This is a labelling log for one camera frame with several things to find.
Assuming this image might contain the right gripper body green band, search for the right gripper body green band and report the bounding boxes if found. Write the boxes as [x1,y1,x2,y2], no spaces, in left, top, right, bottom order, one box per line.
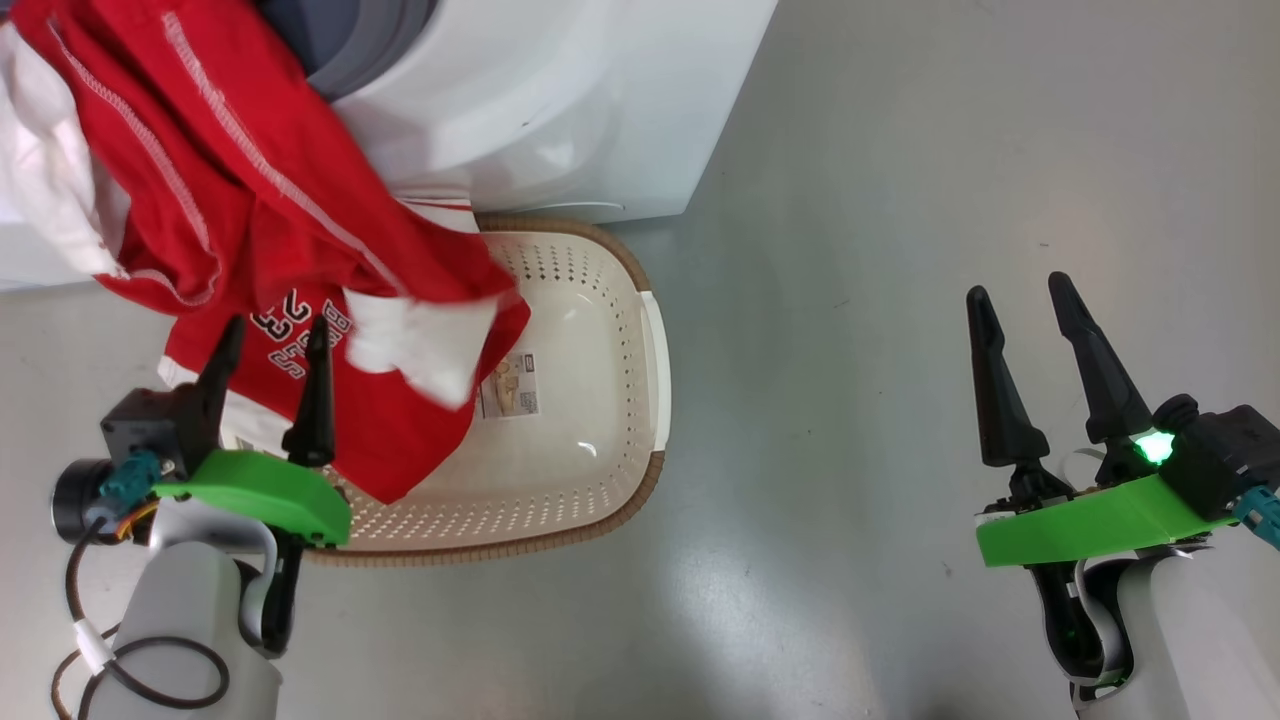
[976,440,1236,691]

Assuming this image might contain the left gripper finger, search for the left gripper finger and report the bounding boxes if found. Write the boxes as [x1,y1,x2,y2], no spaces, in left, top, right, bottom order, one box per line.
[190,315,246,451]
[282,315,337,468]

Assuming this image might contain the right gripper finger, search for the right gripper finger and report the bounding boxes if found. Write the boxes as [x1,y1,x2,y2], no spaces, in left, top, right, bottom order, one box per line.
[966,286,1051,469]
[1048,271,1154,446]

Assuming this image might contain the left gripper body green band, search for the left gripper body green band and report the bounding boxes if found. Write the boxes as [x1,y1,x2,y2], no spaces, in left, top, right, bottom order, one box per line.
[152,450,353,656]

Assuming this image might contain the red and white jersey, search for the red and white jersey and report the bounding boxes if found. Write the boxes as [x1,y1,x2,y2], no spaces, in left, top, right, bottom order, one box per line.
[0,0,531,504]

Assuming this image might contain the white printed product label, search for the white printed product label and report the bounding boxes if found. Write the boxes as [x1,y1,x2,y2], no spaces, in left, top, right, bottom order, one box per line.
[475,352,541,421]

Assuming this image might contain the cream laundry basket brown rim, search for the cream laundry basket brown rim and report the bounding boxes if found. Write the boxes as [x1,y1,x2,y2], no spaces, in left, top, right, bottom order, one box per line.
[220,213,672,569]

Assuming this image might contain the grey rubber door gasket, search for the grey rubber door gasket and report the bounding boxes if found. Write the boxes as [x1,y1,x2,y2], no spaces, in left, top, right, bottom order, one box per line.
[255,0,441,101]

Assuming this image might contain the white front-load washing machine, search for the white front-load washing machine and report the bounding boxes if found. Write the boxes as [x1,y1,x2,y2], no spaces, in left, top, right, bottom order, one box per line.
[0,0,779,293]

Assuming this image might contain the teal cable connector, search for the teal cable connector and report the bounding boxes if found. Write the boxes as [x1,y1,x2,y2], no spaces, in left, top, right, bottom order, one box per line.
[98,450,161,501]
[1232,488,1280,551]

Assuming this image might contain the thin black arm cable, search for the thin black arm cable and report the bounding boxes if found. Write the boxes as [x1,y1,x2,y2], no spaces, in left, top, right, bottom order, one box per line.
[50,515,231,720]

